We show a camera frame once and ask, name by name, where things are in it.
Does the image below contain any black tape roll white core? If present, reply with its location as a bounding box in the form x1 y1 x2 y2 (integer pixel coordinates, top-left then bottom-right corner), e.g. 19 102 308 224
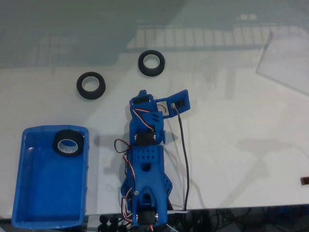
138 49 166 77
76 71 106 100

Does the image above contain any black tape roll printed core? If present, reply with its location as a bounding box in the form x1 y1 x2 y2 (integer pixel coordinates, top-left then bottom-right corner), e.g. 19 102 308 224
52 130 84 157

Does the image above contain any blue plastic bin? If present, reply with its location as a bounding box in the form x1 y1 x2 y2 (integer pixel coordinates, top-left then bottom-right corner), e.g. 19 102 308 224
11 124 90 230

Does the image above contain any clear acrylic sheet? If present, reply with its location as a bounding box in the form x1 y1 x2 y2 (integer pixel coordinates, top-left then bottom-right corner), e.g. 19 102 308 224
255 30 309 95

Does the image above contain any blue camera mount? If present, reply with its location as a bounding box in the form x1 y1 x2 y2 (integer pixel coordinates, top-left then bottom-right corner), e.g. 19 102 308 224
154 89 192 119

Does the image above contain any black camera cable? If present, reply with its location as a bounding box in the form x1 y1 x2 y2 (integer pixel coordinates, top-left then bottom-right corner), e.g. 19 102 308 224
173 106 191 212

